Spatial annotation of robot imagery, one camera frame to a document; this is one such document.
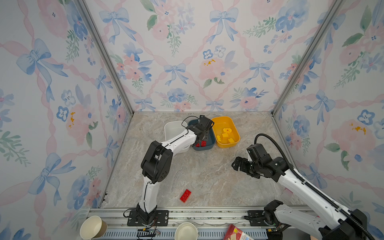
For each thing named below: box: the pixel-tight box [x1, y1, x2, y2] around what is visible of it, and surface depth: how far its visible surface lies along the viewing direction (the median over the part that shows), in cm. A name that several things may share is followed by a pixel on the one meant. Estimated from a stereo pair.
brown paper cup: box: [79, 215, 108, 240], surface depth 68 cm
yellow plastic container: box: [212, 116, 241, 149], surface depth 105 cm
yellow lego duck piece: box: [223, 128, 232, 134], surface depth 108 cm
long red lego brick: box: [180, 189, 192, 203], surface depth 82 cm
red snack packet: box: [223, 223, 255, 240], surface depth 68 cm
